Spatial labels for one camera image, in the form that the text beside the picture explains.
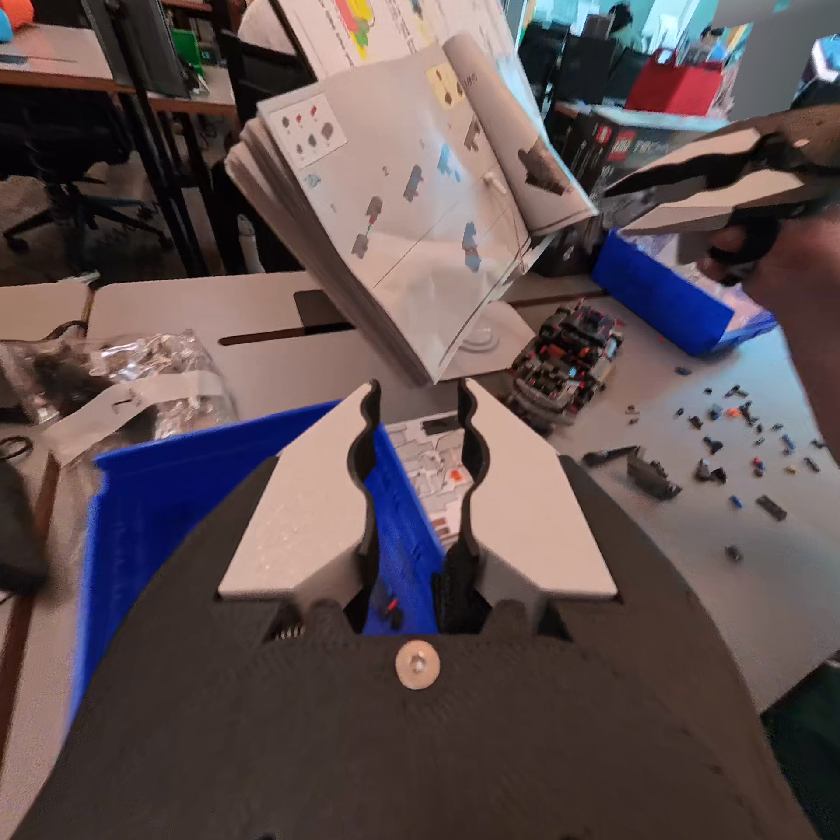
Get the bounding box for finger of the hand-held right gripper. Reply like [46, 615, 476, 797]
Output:
[619, 174, 824, 265]
[602, 126, 763, 199]

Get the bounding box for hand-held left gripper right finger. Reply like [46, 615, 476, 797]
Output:
[458, 378, 620, 608]

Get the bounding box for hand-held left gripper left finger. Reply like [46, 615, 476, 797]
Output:
[217, 379, 383, 614]

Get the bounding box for grey lego panel assembly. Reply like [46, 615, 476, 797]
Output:
[626, 446, 683, 501]

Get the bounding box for blue plastic bin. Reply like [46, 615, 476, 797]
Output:
[592, 228, 778, 357]
[71, 400, 448, 723]

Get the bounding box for lego instruction booklet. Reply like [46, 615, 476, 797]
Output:
[225, 0, 599, 388]

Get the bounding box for person's right forearm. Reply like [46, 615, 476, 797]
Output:
[777, 302, 840, 463]

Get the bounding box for lego sticker sheet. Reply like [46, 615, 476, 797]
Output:
[386, 412, 477, 549]

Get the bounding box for black lego set box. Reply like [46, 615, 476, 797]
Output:
[558, 105, 732, 277]

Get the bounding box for grey lego car model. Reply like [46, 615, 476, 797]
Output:
[505, 298, 624, 429]

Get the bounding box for clear bag of lego parts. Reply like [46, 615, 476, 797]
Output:
[0, 328, 238, 460]

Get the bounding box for scattered loose lego pieces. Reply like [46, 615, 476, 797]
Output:
[623, 367, 829, 565]

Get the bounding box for person's right hand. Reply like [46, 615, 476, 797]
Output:
[697, 209, 840, 312]

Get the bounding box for red bag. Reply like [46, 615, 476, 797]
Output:
[625, 47, 728, 118]

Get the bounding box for crumpled clear plastic bags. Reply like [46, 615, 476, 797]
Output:
[630, 230, 778, 329]

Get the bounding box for white book stand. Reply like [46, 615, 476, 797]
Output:
[456, 302, 536, 371]

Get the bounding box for black case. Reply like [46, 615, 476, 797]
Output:
[0, 459, 50, 595]

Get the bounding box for white bottle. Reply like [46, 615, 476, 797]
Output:
[236, 215, 265, 273]

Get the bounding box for grey side table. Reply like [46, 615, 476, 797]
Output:
[0, 282, 96, 342]

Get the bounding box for black office chair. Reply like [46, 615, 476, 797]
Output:
[0, 98, 173, 277]

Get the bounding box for dark computer monitor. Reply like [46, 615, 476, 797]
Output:
[82, 0, 191, 99]

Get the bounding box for wooden office desk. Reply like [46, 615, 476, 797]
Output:
[0, 23, 237, 116]

